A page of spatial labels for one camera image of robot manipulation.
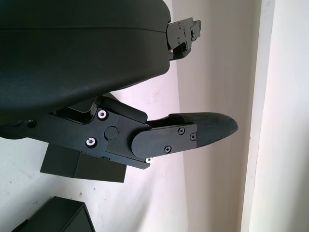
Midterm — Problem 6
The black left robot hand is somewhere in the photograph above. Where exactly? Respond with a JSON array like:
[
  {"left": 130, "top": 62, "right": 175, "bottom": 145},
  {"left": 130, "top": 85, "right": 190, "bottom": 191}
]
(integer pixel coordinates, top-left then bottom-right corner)
[{"left": 0, "top": 0, "right": 239, "bottom": 170}]

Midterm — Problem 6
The black RealSense box lid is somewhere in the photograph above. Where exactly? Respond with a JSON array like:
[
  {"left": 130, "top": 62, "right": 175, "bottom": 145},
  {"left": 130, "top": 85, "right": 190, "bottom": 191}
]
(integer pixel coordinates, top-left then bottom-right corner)
[{"left": 40, "top": 143, "right": 126, "bottom": 184}]

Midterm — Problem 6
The black box base with insert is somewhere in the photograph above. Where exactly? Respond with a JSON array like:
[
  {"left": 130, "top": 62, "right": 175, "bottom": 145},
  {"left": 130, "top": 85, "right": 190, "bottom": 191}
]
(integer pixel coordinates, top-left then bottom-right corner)
[{"left": 11, "top": 195, "right": 94, "bottom": 232}]

